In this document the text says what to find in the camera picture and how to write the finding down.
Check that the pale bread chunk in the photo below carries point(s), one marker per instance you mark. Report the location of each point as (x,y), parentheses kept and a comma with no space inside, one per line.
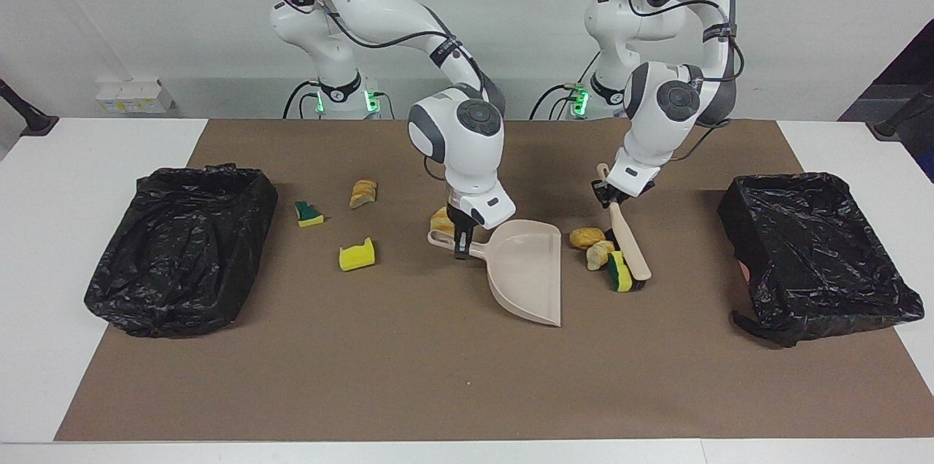
(598,254)

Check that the small green yellow sponge piece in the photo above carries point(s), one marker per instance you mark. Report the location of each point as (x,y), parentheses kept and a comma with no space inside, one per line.
(309,214)

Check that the yellow sponge green backing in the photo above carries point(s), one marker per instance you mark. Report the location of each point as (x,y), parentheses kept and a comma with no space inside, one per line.
(620,273)

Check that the brown table mat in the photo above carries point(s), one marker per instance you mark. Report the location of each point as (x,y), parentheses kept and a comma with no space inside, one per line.
(408,406)

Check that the black bag bin pink spot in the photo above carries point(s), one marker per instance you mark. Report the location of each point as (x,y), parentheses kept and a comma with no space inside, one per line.
(817,260)

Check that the striped croissant bread piece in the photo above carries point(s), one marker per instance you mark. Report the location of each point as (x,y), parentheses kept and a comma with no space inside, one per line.
(439,219)

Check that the brown bread roll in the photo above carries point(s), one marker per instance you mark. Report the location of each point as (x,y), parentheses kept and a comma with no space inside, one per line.
(586,238)

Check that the beige plastic dustpan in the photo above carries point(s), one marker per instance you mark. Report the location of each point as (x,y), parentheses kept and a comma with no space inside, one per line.
(529,274)

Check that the dark background furniture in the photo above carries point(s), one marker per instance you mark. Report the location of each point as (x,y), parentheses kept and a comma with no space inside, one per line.
(912,63)

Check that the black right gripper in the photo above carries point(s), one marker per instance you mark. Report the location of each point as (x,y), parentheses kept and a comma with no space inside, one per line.
(460,222)

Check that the small striped bread piece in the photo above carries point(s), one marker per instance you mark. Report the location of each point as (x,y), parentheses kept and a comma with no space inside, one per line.
(363,195)

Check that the white wall socket box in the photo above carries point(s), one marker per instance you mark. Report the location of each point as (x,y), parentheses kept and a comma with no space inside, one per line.
(135,97)

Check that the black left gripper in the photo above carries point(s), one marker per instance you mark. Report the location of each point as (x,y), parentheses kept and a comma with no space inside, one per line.
(600,190)

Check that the black bag lined bin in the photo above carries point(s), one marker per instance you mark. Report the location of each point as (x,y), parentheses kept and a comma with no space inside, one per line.
(182,267)

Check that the beige brush black bristles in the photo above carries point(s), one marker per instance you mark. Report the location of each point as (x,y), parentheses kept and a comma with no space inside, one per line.
(631,249)

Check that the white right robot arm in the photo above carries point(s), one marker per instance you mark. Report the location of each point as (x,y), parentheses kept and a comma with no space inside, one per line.
(467,157)

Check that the black camera stand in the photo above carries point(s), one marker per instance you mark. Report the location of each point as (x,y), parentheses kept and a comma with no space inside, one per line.
(894,125)
(33,122)

